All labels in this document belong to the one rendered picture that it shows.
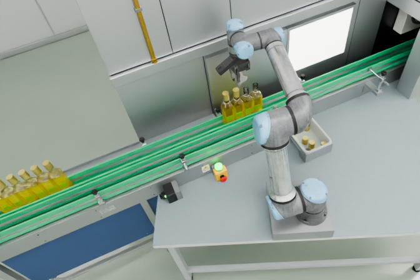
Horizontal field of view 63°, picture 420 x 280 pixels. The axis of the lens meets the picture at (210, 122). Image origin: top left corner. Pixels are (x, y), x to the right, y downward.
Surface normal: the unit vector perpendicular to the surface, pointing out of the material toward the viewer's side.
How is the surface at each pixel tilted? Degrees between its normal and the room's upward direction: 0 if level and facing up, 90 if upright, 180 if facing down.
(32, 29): 90
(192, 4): 90
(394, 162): 0
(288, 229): 2
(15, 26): 90
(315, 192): 6
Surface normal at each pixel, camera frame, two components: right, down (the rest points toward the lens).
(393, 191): -0.12, -0.65
